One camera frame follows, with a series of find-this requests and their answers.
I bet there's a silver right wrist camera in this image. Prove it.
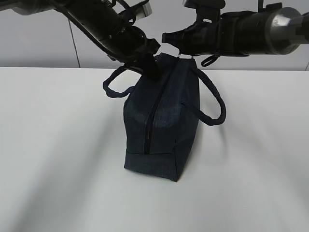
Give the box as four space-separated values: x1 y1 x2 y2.
183 0 225 23

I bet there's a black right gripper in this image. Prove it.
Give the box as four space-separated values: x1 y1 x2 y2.
162 22 220 56

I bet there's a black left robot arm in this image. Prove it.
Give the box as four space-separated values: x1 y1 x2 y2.
0 0 161 80

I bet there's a navy blue lunch bag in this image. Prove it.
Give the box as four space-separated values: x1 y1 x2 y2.
103 53 226 182

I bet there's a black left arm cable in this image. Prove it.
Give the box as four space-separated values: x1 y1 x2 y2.
48 0 145 73

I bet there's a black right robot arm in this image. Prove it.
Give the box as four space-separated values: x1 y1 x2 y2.
162 4 309 57

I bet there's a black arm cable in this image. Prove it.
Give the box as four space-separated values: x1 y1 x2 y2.
48 0 145 73
200 54 221 68

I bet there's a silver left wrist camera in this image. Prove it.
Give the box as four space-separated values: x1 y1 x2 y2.
113 0 153 20

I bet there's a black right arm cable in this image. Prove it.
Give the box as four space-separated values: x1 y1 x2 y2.
200 54 221 68

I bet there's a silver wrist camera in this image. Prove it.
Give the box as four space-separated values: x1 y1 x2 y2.
113 0 153 20
183 0 225 23

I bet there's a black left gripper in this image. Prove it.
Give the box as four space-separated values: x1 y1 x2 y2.
106 24 161 81

